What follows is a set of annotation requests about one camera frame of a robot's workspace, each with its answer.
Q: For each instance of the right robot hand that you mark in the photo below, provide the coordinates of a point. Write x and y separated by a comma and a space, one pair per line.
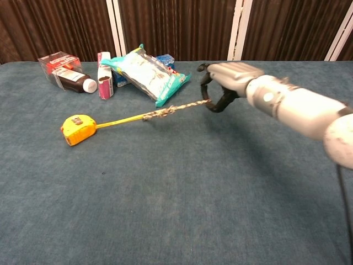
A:
234, 77

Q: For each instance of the blue felt table cover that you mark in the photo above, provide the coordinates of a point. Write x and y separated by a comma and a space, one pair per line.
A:
165, 193

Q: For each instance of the teal and white wipes pack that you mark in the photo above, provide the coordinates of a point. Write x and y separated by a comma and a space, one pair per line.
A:
149, 74

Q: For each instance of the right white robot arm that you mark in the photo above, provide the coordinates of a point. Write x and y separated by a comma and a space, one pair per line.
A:
300, 107

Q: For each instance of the clear box with red label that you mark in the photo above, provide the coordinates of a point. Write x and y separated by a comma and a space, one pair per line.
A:
59, 60

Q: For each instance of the yellow tape measure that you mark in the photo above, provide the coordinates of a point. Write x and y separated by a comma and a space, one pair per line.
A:
78, 129

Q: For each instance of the brown screen panel white frame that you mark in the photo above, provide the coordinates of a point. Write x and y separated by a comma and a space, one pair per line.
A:
55, 27
176, 27
289, 27
348, 47

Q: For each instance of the brown bottle with white cap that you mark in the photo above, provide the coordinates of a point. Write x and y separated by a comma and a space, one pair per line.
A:
77, 81

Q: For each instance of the pink and white carton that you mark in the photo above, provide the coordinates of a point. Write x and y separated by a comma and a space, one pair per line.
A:
105, 82

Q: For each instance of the blue plastic pack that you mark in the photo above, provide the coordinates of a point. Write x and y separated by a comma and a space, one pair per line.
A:
165, 59

